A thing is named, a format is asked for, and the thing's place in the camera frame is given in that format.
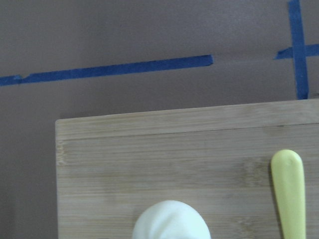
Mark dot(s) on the wooden cutting board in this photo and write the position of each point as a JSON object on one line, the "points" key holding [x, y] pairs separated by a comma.
{"points": [[216, 159]]}

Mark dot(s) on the yellow plastic knife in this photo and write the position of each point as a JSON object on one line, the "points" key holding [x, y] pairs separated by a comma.
{"points": [[289, 186]]}

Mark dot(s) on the white steamed bun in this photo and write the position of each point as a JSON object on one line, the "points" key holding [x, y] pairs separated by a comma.
{"points": [[170, 219]]}

